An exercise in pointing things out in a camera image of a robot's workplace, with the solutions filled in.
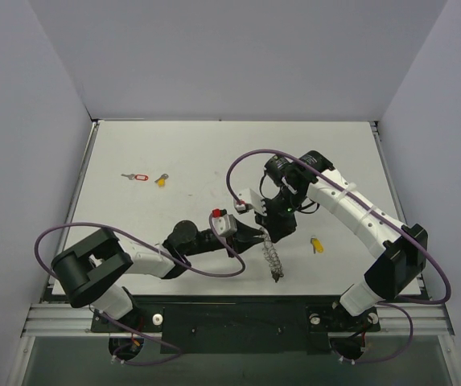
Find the silver spiked keyring disc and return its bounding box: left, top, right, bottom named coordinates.
left=259, top=227, right=284, bottom=283

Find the yellow tag key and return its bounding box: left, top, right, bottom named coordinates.
left=311, top=237, right=324, bottom=254

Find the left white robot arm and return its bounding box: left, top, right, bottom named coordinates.
left=51, top=215, right=265, bottom=331

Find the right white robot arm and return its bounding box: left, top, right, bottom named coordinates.
left=255, top=150, right=428, bottom=329

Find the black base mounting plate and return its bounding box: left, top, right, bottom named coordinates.
left=105, top=295, right=360, bottom=355

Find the yellow capped key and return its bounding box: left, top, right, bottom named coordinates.
left=154, top=173, right=169, bottom=187

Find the red tag key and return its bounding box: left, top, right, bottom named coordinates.
left=121, top=174, right=149, bottom=182

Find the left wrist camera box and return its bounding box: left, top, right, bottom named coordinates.
left=210, top=209, right=237, bottom=238

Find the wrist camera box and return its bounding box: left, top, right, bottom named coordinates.
left=233, top=188, right=267, bottom=216
left=210, top=209, right=237, bottom=238

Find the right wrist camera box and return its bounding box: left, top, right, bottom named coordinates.
left=233, top=188, right=267, bottom=216

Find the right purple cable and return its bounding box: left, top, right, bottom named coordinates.
left=226, top=148, right=452, bottom=365

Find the aluminium frame rail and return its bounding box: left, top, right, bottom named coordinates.
left=21, top=303, right=454, bottom=337

